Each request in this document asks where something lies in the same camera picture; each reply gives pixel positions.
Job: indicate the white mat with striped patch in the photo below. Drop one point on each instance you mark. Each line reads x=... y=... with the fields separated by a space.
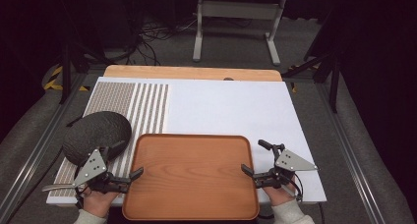
x=226 y=109

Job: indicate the person's left hand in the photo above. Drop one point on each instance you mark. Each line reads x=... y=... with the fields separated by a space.
x=96 y=201

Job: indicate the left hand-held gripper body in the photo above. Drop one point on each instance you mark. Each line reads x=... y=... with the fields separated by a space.
x=90 y=167

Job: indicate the person's right hand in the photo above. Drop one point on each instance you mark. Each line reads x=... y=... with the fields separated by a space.
x=279 y=196

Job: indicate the dark grey round textured plate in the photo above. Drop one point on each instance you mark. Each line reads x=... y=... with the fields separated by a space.
x=95 y=134

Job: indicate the grey metal stand frame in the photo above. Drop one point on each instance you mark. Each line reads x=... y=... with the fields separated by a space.
x=239 y=11

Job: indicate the black tripod stand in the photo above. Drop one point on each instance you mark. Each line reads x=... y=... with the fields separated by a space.
x=331 y=70
x=67 y=63

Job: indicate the aluminium floor rail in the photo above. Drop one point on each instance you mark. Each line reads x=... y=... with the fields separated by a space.
x=36 y=148
x=347 y=152

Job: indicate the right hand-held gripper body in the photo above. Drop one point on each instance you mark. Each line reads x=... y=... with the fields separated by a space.
x=290 y=161

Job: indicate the yellow black hazard tape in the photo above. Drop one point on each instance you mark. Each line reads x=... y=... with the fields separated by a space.
x=296 y=73
x=54 y=80

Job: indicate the brown wooden tray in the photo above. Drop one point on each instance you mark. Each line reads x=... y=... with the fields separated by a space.
x=191 y=176

